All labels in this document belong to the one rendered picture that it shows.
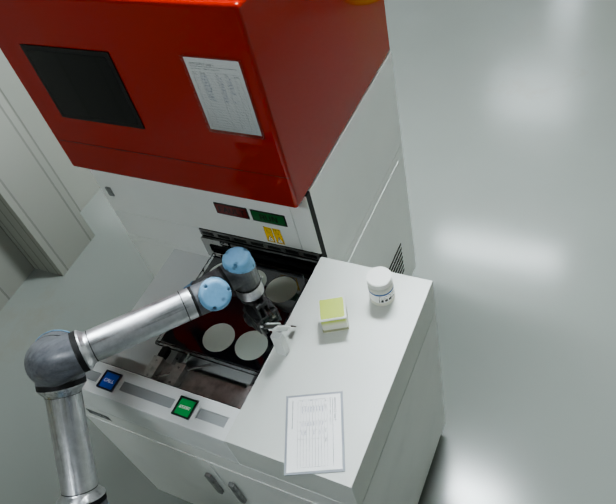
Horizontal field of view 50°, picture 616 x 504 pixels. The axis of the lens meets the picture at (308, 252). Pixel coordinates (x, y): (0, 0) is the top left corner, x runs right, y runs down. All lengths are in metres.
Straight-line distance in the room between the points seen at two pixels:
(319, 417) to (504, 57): 3.12
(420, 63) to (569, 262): 1.79
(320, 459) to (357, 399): 0.18
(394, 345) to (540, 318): 1.31
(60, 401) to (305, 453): 0.59
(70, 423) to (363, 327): 0.78
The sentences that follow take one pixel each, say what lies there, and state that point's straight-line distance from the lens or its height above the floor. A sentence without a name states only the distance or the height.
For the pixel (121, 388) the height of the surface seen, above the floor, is 0.96.
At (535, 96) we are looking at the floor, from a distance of 4.05.
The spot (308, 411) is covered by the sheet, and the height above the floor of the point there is 0.97.
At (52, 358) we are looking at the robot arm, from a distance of 1.53.
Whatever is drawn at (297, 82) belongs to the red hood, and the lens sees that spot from 1.67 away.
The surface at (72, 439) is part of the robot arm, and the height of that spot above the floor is 1.14.
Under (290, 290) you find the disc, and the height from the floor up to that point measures 0.90.
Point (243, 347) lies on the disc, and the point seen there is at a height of 0.90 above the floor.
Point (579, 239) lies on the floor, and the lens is 3.28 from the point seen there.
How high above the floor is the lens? 2.45
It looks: 48 degrees down
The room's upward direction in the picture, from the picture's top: 17 degrees counter-clockwise
